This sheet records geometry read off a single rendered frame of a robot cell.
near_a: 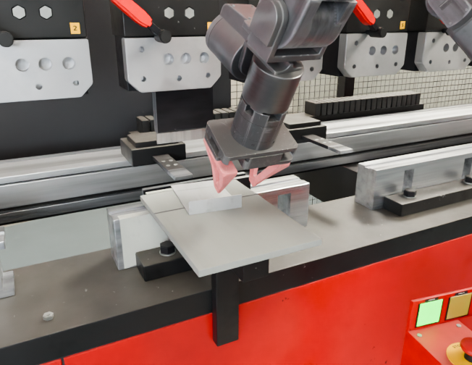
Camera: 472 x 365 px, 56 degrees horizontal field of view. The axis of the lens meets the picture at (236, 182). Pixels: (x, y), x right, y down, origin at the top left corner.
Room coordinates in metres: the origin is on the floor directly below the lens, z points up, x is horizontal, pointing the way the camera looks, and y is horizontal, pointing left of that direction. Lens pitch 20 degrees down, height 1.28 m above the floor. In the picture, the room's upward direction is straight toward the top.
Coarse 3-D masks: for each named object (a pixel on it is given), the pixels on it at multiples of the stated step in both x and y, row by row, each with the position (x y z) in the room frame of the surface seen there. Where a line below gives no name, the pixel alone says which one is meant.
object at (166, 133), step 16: (160, 96) 0.72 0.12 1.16; (176, 96) 0.73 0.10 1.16; (192, 96) 0.74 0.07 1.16; (208, 96) 0.75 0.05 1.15; (160, 112) 0.72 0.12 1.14; (176, 112) 0.73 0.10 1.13; (192, 112) 0.74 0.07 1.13; (208, 112) 0.75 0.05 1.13; (160, 128) 0.71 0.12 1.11; (176, 128) 0.73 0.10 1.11; (192, 128) 0.74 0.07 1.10
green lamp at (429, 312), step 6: (438, 300) 0.63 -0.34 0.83; (420, 306) 0.62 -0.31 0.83; (426, 306) 0.62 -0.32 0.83; (432, 306) 0.63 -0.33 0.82; (438, 306) 0.63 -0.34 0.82; (420, 312) 0.62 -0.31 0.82; (426, 312) 0.62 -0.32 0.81; (432, 312) 0.63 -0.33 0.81; (438, 312) 0.63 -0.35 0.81; (420, 318) 0.62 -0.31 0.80; (426, 318) 0.62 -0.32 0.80; (432, 318) 0.63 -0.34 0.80; (438, 318) 0.63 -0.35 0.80; (420, 324) 0.62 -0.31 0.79
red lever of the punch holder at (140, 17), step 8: (112, 0) 0.62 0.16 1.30; (120, 0) 0.62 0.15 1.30; (128, 0) 0.63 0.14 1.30; (120, 8) 0.63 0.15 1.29; (128, 8) 0.63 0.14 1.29; (136, 8) 0.63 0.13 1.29; (128, 16) 0.64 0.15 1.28; (136, 16) 0.63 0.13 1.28; (144, 16) 0.64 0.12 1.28; (144, 24) 0.64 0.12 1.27; (152, 24) 0.65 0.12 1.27; (152, 32) 0.66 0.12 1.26; (160, 32) 0.64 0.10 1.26; (168, 32) 0.65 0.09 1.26; (160, 40) 0.64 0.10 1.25; (168, 40) 0.65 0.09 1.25
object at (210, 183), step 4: (208, 180) 0.76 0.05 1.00; (212, 180) 0.76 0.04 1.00; (180, 184) 0.74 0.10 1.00; (184, 184) 0.74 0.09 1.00; (188, 184) 0.74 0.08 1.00; (192, 184) 0.74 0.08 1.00; (196, 184) 0.74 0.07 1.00; (200, 184) 0.74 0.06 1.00; (204, 184) 0.74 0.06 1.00; (208, 184) 0.74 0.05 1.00; (212, 184) 0.74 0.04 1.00; (172, 188) 0.72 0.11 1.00; (176, 188) 0.72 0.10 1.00; (180, 188) 0.72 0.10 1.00; (184, 188) 0.72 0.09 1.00; (188, 188) 0.72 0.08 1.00; (192, 188) 0.72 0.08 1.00; (196, 188) 0.72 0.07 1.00
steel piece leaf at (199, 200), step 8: (176, 192) 0.70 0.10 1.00; (184, 192) 0.70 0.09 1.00; (192, 192) 0.70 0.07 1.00; (200, 192) 0.70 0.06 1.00; (208, 192) 0.70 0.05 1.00; (216, 192) 0.70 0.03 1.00; (224, 192) 0.70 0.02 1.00; (184, 200) 0.66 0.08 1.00; (192, 200) 0.66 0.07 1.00; (200, 200) 0.62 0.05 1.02; (208, 200) 0.62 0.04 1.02; (216, 200) 0.62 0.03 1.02; (224, 200) 0.63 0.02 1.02; (232, 200) 0.63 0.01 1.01; (240, 200) 0.64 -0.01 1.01; (192, 208) 0.61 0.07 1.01; (200, 208) 0.62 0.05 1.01; (208, 208) 0.62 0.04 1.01; (216, 208) 0.62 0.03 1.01; (224, 208) 0.63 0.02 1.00; (232, 208) 0.63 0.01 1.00
